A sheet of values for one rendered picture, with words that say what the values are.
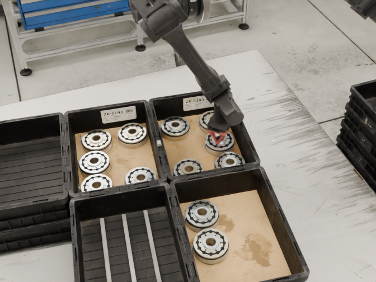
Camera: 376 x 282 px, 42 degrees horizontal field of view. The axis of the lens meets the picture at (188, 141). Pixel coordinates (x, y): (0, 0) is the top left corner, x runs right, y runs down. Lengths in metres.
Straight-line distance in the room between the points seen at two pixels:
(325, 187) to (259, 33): 2.22
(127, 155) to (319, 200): 0.69
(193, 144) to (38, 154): 0.54
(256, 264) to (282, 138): 0.68
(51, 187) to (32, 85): 1.91
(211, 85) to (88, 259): 0.63
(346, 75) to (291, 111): 1.50
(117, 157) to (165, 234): 0.37
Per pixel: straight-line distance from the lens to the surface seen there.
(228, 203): 1.59
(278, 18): 4.11
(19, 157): 1.82
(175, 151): 1.74
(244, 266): 1.46
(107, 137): 1.77
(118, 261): 1.48
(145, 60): 3.61
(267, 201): 1.54
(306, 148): 1.98
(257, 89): 2.21
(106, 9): 3.51
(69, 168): 1.59
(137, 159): 1.72
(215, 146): 1.71
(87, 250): 1.52
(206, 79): 1.47
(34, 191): 1.70
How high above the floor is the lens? 2.08
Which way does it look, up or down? 45 degrees down
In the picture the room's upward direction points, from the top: 1 degrees counter-clockwise
